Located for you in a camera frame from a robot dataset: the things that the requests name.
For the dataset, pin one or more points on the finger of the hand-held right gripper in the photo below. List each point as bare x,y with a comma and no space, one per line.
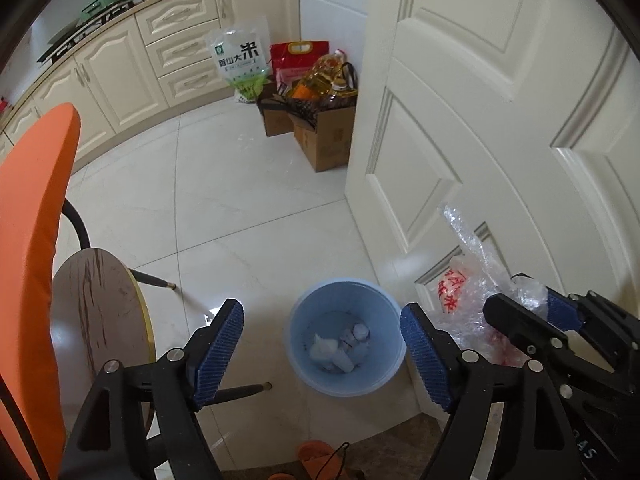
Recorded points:
562,310
515,322

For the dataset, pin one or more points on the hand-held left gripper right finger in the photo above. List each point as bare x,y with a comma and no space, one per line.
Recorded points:
425,355

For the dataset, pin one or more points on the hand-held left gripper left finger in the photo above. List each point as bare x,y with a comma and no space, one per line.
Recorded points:
220,350

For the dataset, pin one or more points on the clear plastic bag red print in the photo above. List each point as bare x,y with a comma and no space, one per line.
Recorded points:
465,285

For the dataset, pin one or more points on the blue plastic waste bin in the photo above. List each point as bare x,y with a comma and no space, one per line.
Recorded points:
310,310

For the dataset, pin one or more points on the small white bottle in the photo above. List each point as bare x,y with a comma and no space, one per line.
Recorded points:
357,332

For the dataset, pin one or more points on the white paper cup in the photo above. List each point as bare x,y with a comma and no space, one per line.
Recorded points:
345,360

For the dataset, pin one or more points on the white crumpled tissue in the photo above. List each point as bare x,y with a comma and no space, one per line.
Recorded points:
322,347

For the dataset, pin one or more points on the round wooden stool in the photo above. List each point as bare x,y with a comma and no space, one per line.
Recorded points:
100,320

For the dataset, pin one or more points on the orange slipper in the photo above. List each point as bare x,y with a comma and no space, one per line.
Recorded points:
312,455

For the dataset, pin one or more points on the orange round table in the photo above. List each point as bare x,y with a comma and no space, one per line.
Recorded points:
30,260

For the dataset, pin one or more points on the white panel door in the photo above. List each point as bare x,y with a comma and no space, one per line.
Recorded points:
475,110

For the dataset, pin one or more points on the small cardboard box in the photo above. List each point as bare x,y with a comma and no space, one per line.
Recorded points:
275,120

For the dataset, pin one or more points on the large cardboard box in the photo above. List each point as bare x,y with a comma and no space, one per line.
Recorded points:
325,135

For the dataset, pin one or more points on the white green rice bag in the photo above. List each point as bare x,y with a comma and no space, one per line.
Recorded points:
235,60

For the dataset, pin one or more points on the cream kitchen base cabinets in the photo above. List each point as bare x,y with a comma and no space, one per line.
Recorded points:
115,75

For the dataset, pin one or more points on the red rice bag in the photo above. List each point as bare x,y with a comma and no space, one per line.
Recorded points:
295,65

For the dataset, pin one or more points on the cooking oil bottle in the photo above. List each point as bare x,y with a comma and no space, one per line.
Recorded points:
325,72

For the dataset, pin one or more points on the black gas stove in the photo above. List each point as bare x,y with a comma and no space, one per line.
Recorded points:
75,35

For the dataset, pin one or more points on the green cooking pot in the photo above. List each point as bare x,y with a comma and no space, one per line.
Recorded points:
107,2

